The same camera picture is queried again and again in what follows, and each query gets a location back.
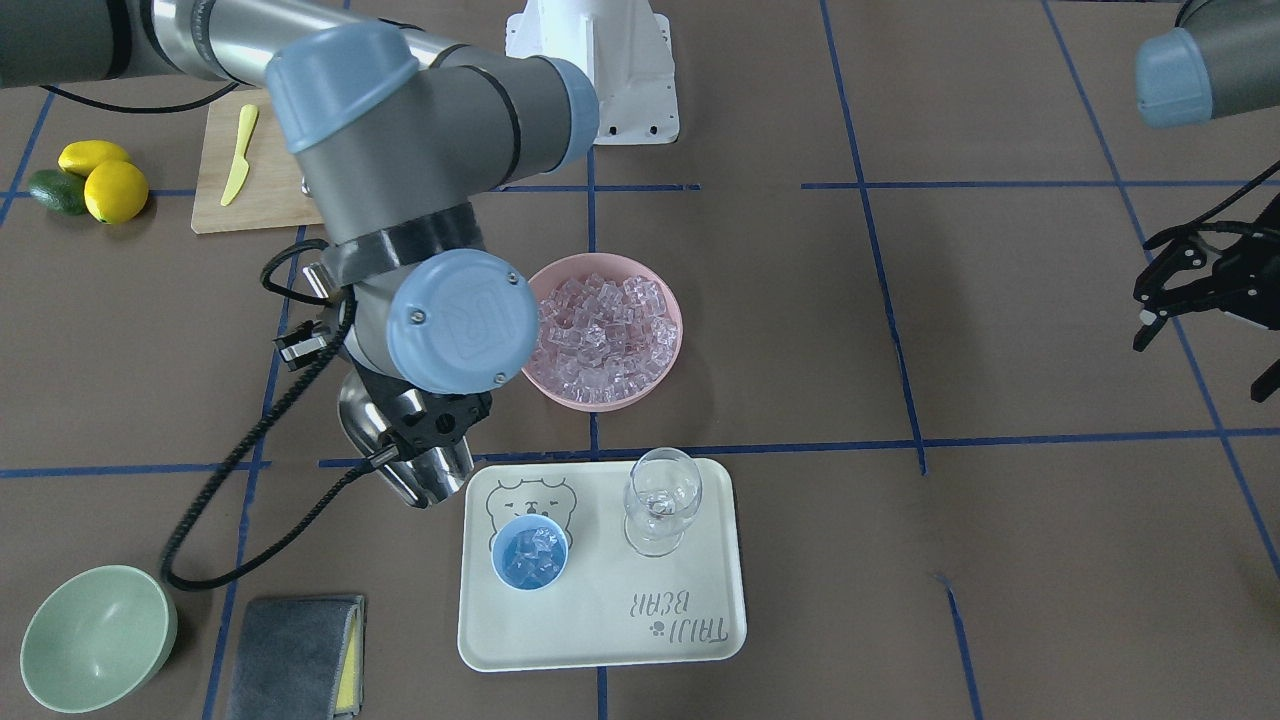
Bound cream bear print tray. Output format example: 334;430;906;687
457;457;748;673

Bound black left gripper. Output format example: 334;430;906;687
1132;197;1280;404

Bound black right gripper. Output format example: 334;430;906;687
355;365;493;466

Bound metal ice scoop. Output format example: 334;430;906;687
338;366;492;509

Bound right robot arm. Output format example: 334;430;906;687
3;1;599;466

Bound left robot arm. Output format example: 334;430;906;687
1132;1;1279;352

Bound yellow plastic knife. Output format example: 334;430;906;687
219;104;260;208

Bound pile of clear ice cubes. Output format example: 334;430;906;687
530;272;677;404

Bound green bowl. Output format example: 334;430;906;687
20;565;178;714

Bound ice cubes in blue cup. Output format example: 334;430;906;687
499;527;567;591

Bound whole yellow lemon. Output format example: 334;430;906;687
84;160;150;224

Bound blue cup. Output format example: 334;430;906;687
492;514;570;592

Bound wooden cutting board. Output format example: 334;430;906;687
191;88;323;234

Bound clear wine glass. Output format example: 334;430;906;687
623;447;704;559

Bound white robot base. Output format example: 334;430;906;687
504;1;681;146

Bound avocado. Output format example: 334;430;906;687
27;169;88;217

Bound pink bowl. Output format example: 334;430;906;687
520;252;684;413

